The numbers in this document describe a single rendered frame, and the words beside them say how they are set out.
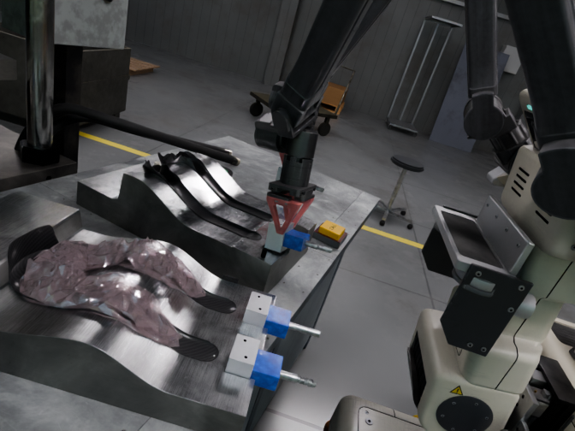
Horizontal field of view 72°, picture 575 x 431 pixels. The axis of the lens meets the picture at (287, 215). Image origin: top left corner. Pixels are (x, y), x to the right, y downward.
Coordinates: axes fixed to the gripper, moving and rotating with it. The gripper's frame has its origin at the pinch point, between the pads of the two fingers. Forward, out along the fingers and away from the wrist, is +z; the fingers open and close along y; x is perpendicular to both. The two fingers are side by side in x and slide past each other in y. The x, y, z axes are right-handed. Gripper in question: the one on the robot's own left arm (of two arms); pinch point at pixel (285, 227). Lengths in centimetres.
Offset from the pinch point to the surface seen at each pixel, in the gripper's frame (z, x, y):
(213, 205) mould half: 1.4, -20.0, -4.7
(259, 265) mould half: 6.9, -1.5, 6.5
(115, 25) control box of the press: -38, -81, -32
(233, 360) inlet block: 11.1, 6.7, 29.5
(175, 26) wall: -147, -578, -686
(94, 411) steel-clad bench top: 18.6, -6.6, 40.0
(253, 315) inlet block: 10.0, 4.3, 19.0
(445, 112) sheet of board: -70, -1, -780
